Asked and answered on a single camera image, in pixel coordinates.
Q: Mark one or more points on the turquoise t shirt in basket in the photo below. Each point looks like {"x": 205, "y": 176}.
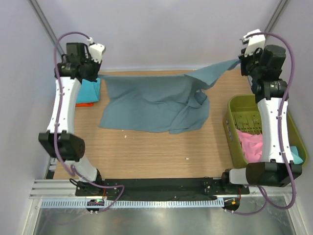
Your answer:
{"x": 296, "y": 158}

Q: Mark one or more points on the aluminium front frame rail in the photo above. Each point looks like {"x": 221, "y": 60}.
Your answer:
{"x": 64, "y": 189}

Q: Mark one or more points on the aluminium corner post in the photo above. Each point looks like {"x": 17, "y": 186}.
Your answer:
{"x": 43, "y": 20}
{"x": 279, "y": 10}

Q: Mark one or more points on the pink t shirt in basket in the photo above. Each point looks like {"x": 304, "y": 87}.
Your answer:
{"x": 252, "y": 146}

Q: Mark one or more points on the left aluminium corner post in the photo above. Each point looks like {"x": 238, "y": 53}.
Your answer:
{"x": 43, "y": 20}

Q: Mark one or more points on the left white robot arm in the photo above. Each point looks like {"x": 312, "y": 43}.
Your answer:
{"x": 59, "y": 139}

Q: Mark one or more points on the folded turquoise t shirt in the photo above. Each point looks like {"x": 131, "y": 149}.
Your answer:
{"x": 89, "y": 92}

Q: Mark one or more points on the grey blue t shirt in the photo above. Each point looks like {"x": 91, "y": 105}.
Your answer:
{"x": 164, "y": 103}

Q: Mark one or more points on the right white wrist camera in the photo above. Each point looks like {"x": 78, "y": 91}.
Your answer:
{"x": 253, "y": 42}

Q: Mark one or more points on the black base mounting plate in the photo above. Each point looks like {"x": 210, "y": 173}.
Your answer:
{"x": 163, "y": 190}

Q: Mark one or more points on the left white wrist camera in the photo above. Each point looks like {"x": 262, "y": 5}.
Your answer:
{"x": 96, "y": 50}

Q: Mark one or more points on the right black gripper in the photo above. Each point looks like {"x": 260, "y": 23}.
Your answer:
{"x": 244, "y": 59}

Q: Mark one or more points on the white slotted cable duct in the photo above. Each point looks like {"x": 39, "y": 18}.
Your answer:
{"x": 99, "y": 204}

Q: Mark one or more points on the right aluminium corner post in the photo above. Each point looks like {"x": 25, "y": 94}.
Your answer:
{"x": 279, "y": 10}

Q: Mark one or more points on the olive green plastic basket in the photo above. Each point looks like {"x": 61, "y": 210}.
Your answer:
{"x": 243, "y": 114}

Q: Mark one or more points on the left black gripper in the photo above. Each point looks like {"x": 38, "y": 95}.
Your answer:
{"x": 97, "y": 66}

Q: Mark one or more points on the folded orange t shirt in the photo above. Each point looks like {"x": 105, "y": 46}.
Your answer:
{"x": 84, "y": 104}

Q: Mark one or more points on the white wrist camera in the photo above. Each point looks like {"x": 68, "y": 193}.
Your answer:
{"x": 96, "y": 50}
{"x": 253, "y": 42}

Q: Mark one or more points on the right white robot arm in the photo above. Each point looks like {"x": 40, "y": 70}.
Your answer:
{"x": 264, "y": 113}

